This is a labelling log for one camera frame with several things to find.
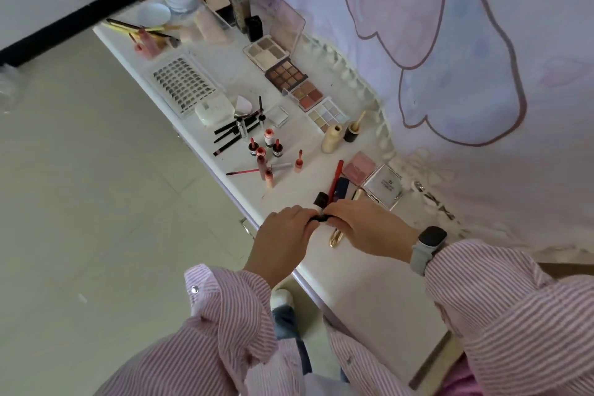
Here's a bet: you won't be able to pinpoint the person's left hand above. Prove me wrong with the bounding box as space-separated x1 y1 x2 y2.
243 205 321 288

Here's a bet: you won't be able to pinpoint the person's right hand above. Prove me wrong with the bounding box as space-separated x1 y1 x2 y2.
322 199 420 264

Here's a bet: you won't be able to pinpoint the black cosmetic tube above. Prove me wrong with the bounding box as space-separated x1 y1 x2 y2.
307 192 333 225

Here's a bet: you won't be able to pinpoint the person's left forearm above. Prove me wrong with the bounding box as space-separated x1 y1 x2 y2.
95 263 279 396

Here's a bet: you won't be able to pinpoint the person's right forearm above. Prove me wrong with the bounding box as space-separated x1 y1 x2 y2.
424 238 594 396

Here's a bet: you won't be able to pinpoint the red cosmetic pencil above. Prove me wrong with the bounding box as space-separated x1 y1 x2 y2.
327 160 345 206

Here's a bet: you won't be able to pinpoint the pink square compact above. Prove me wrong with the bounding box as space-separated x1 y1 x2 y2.
342 152 378 186

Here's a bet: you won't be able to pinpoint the silver square compact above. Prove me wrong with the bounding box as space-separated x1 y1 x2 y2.
361 164 404 211

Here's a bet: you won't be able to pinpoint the beige foundation bottle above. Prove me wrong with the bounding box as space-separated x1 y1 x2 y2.
321 123 347 154

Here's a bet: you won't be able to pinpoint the person's white shoe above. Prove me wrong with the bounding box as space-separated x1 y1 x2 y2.
270 289 296 314

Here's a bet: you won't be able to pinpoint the grey smart watch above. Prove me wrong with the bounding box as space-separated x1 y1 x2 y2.
410 226 448 277

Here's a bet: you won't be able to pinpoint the pale concealer palette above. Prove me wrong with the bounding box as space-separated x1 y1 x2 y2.
307 96 350 134

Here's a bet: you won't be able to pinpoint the small clear square compact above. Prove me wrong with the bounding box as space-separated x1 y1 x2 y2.
267 105 291 128

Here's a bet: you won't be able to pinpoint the black eyeliner pencils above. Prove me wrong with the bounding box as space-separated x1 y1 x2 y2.
213 110 261 158

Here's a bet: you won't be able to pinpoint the person's blue jeans leg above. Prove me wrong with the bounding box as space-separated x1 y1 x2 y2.
271 305 312 379

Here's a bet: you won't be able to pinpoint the pink blush palette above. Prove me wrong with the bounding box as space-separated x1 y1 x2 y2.
289 80 324 112

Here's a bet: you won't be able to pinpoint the white cushion compact case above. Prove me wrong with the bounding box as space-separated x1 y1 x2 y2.
195 93 235 127

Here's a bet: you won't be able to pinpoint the brown eyeshadow palette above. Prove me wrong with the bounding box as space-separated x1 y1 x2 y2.
265 58 309 95

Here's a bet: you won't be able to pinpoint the pink striped shirt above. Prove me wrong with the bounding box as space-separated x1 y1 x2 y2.
241 317 470 396

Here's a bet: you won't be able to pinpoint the grey eyeshadow palette clear lid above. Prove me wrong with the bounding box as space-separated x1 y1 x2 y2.
243 0 306 72

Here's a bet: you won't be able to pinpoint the false eyelash tray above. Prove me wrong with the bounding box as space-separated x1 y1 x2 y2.
148 54 219 119

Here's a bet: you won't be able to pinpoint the black square bottle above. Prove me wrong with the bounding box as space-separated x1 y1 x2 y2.
244 15 264 43

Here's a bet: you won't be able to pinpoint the pale pink makeup sponge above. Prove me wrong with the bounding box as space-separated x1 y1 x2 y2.
180 8 229 45

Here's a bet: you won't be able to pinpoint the glass perfume bottle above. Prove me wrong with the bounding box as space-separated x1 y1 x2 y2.
230 0 252 33

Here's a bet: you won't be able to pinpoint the pink lip gloss tube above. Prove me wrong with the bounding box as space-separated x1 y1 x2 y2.
132 29 163 60

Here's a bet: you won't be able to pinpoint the white round lid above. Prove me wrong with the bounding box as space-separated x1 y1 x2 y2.
136 2 172 29

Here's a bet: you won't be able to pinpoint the yellow makeup brushes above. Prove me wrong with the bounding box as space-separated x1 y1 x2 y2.
101 18 181 49

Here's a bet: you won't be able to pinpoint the clear plastic bag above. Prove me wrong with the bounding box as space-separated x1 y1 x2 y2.
0 63 25 114

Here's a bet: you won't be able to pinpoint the cartoon print wall cloth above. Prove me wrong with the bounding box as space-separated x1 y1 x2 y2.
217 0 594 253

